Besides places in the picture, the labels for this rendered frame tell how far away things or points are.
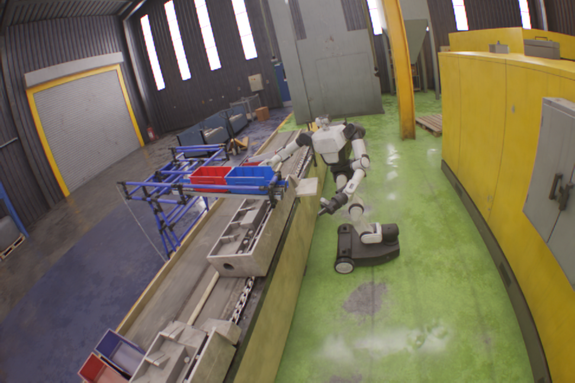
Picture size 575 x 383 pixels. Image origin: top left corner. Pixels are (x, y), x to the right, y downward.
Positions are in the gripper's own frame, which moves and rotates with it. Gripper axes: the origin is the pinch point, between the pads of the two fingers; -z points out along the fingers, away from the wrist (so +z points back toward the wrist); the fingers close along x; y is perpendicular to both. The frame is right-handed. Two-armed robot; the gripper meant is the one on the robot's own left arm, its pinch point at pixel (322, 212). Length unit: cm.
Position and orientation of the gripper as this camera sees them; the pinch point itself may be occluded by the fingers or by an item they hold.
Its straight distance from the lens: 153.2
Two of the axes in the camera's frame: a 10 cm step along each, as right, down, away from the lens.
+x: -4.5, -1.8, 8.8
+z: 8.3, -4.6, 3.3
